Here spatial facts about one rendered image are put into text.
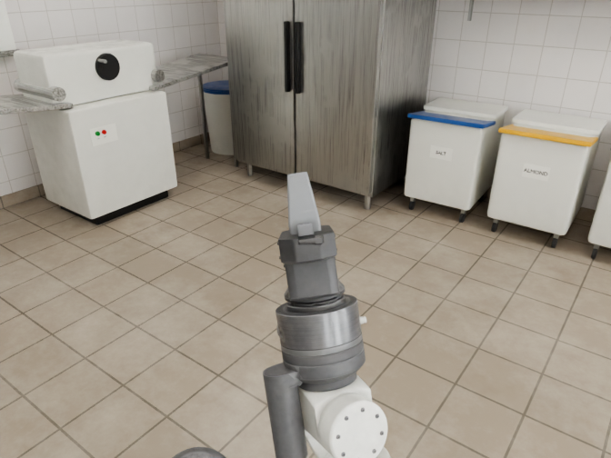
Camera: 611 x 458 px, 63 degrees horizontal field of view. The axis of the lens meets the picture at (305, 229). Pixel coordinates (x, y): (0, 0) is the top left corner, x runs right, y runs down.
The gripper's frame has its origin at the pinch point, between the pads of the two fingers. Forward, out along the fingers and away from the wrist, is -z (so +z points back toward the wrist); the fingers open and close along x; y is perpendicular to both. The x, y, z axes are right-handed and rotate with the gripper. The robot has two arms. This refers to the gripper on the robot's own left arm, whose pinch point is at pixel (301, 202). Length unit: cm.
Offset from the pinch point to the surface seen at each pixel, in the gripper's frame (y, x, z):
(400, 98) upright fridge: -82, -325, -56
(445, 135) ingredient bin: -104, -299, -23
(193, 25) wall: 84, -458, -175
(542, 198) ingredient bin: -153, -271, 28
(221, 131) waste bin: 72, -452, -68
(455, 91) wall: -132, -353, -60
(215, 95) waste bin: 70, -438, -100
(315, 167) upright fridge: -12, -345, -16
